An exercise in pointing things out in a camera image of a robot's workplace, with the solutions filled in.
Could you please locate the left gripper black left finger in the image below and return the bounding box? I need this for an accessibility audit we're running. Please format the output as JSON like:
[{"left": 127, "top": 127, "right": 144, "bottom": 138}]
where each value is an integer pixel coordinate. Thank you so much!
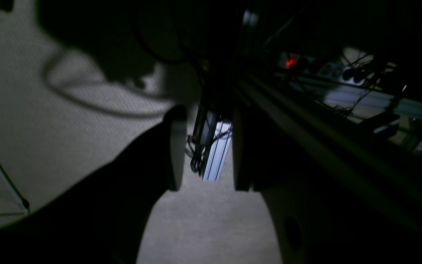
[{"left": 0, "top": 105, "right": 187, "bottom": 264}]

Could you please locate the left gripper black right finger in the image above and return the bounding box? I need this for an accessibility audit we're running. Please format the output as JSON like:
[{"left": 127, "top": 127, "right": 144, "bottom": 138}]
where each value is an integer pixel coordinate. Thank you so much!
[{"left": 233, "top": 105, "right": 422, "bottom": 264}]

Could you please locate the aluminium frame leg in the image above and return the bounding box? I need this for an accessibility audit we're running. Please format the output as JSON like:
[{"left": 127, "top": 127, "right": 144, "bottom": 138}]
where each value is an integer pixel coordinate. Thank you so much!
[{"left": 201, "top": 121, "right": 233, "bottom": 182}]

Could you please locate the black cable loop on floor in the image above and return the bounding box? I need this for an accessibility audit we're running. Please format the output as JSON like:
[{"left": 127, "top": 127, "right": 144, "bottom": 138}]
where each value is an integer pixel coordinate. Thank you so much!
[{"left": 42, "top": 55, "right": 171, "bottom": 120}]

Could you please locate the power strip with red switch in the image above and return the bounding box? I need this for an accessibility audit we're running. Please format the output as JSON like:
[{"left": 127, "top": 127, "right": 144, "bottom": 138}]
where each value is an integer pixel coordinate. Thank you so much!
[{"left": 277, "top": 52, "right": 315, "bottom": 72}]

